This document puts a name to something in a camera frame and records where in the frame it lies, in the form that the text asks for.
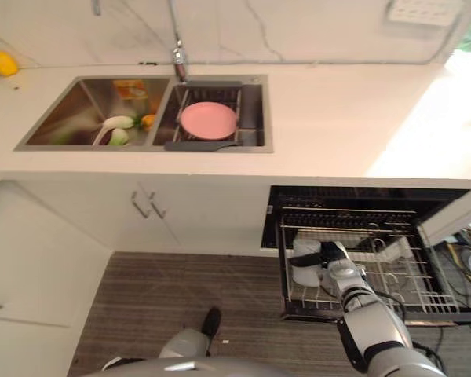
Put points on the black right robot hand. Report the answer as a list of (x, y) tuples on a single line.
[(331, 251)]

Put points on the white cup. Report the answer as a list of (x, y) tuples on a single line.
[(304, 277)]

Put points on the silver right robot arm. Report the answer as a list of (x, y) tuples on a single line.
[(377, 326)]

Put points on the black built-in dishwasher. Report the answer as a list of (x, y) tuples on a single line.
[(377, 204)]

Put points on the white sink base cabinet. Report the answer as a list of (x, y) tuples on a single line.
[(204, 212)]

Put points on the dark robot foot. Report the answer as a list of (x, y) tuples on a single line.
[(211, 321)]

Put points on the dark sink drain basket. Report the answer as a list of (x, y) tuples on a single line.
[(196, 146)]

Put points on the pink plate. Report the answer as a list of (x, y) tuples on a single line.
[(208, 119)]

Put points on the small orange fruit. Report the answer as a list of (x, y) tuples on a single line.
[(148, 120)]

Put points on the green white vegetable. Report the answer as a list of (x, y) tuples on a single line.
[(119, 137)]

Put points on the chrome faucet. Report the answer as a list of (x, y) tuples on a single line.
[(178, 55)]

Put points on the white ladle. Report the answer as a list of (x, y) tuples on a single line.
[(112, 123)]

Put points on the orange juice carton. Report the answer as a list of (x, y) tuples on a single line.
[(130, 89)]

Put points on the stainless steel double sink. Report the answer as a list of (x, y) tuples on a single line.
[(74, 102)]

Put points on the white side cabinet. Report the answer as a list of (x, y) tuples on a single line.
[(31, 255)]

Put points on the yellow bell pepper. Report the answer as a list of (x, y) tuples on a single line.
[(4, 63)]

